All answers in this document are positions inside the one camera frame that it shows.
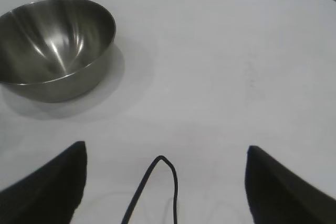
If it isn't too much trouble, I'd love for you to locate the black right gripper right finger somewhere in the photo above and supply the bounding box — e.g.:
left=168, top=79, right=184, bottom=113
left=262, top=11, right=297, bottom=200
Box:
left=245, top=145, right=336, bottom=224

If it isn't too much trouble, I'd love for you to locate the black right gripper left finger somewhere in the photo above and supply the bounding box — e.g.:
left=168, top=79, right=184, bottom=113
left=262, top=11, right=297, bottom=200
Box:
left=0, top=141, right=88, bottom=224

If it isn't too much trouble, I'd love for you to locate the stainless steel mixing bowl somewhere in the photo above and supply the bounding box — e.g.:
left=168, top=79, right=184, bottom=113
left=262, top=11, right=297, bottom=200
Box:
left=0, top=0, right=117, bottom=103

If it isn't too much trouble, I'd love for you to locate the thin black cable loop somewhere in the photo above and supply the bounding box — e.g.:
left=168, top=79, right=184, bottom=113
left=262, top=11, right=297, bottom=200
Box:
left=121, top=155, right=178, bottom=224

